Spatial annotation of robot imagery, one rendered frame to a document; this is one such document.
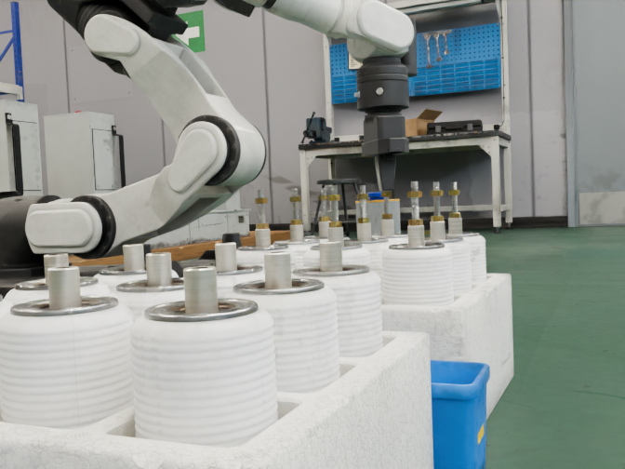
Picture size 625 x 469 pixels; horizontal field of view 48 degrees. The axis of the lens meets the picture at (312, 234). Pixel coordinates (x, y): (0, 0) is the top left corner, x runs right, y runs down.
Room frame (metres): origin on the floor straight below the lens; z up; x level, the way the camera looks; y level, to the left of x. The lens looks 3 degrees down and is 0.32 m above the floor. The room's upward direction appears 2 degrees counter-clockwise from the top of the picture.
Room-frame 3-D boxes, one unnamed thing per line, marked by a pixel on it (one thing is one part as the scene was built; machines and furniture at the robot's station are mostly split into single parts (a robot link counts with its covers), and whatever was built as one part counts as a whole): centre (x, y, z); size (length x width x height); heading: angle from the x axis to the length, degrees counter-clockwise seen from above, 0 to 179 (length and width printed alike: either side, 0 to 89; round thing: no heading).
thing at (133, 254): (0.78, 0.20, 0.26); 0.02 x 0.02 x 0.03
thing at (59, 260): (0.68, 0.25, 0.26); 0.02 x 0.02 x 0.03
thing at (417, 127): (5.86, -0.87, 0.87); 0.40 x 0.30 x 0.23; 53
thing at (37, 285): (0.68, 0.25, 0.25); 0.08 x 0.08 x 0.01
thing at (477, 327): (1.11, -0.08, 0.09); 0.39 x 0.39 x 0.18; 66
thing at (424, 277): (0.96, -0.14, 0.16); 0.10 x 0.10 x 0.18
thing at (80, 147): (4.31, 0.98, 0.45); 1.51 x 0.57 x 0.74; 157
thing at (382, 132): (1.22, -0.13, 0.45); 0.13 x 0.10 x 0.12; 13
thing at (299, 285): (0.58, 0.03, 0.25); 0.08 x 0.08 x 0.01
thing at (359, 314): (0.69, -0.02, 0.16); 0.10 x 0.10 x 0.18
